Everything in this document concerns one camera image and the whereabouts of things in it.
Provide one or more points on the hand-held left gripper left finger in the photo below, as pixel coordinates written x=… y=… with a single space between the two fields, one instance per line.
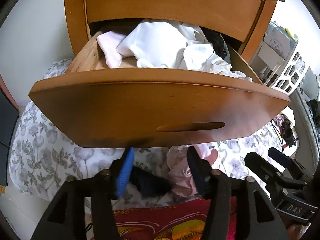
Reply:
x=125 y=170

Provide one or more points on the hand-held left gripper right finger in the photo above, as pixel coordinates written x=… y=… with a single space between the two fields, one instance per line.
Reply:
x=197 y=172

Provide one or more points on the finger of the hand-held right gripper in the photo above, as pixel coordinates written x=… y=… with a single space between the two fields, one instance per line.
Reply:
x=282 y=158
x=262 y=167

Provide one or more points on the pink garment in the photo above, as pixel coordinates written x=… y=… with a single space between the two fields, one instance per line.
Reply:
x=182 y=177

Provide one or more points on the black sock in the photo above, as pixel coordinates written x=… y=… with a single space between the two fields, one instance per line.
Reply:
x=150 y=182

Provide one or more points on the wooden nightstand drawer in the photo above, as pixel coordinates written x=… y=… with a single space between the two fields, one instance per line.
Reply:
x=150 y=5
x=125 y=110

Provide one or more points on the cream lace cloth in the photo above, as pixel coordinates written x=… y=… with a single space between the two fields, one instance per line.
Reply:
x=225 y=66

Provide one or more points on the white ribbed cloth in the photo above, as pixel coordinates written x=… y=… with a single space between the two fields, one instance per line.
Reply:
x=197 y=55

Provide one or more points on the pale pink sock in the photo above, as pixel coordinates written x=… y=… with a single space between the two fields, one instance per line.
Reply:
x=110 y=47

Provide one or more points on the black lace garment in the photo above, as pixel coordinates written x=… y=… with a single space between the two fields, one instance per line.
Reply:
x=218 y=45

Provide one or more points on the white garment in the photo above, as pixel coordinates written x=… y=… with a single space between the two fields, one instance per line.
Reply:
x=155 y=42

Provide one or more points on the person's right hand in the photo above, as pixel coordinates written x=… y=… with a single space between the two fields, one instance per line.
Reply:
x=297 y=232

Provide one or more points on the black fuzzy item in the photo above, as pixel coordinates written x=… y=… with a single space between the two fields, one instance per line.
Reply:
x=288 y=132

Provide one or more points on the grey padded headboard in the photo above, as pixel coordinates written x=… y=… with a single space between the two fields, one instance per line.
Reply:
x=307 y=135

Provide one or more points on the red printed blanket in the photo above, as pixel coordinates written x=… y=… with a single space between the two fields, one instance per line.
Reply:
x=160 y=220

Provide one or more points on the floral quilt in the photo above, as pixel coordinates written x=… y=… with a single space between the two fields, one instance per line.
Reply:
x=45 y=155

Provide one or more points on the white slatted rack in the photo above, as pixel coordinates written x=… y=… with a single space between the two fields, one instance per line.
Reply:
x=290 y=72

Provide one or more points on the grey notebook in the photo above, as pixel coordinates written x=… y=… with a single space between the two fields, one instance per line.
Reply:
x=280 y=42

